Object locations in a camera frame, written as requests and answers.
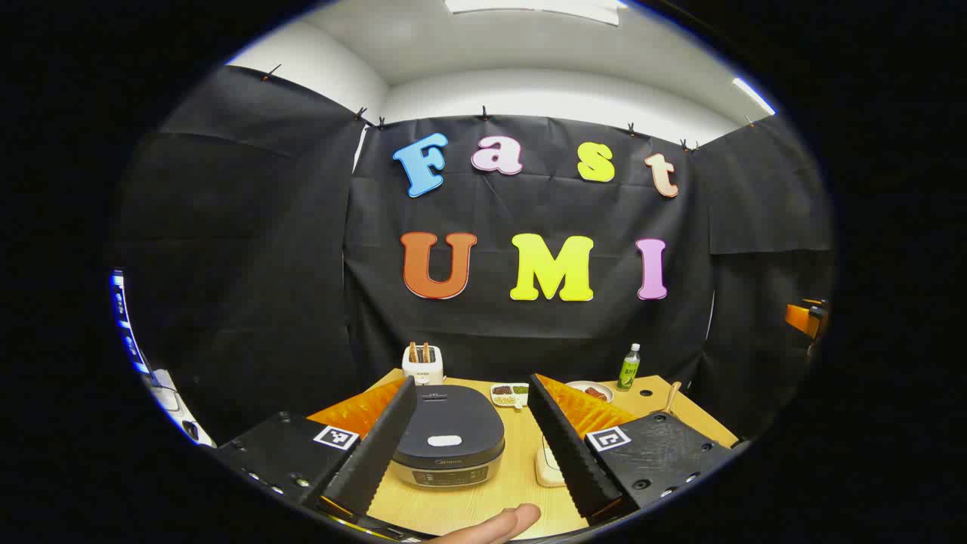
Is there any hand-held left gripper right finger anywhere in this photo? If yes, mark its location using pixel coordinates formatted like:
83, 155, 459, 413
527, 373, 737, 522

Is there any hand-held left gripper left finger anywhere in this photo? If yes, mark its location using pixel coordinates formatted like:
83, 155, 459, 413
215, 376, 418, 522

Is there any clear box of white rice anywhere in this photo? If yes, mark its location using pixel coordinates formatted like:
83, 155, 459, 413
535, 434, 567, 488

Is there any dark grey rice cooker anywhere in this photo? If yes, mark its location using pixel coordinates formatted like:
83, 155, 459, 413
391, 384, 505, 488

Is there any white round plate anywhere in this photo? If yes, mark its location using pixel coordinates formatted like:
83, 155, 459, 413
565, 380, 614, 403

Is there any white toaster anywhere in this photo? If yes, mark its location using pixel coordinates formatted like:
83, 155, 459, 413
402, 344, 444, 386

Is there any green drink bottle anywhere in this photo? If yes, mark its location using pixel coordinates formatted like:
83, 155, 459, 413
617, 344, 641, 391

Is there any white side desk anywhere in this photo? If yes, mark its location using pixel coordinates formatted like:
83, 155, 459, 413
147, 369, 216, 447

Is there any black backdrop cloth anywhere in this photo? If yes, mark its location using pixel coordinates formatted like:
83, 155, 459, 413
113, 64, 836, 447

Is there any orange chair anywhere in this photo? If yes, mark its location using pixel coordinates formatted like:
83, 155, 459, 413
784, 299, 830, 341

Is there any computer monitor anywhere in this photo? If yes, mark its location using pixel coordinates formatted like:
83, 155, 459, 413
110, 270, 152, 375

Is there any row of black cloth clips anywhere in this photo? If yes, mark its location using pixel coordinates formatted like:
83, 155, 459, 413
261, 64, 756, 152

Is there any narrow ceiling light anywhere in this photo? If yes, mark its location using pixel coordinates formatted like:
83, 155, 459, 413
731, 77, 777, 116

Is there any large ceiling light panel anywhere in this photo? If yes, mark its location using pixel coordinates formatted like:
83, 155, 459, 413
444, 0, 628, 27

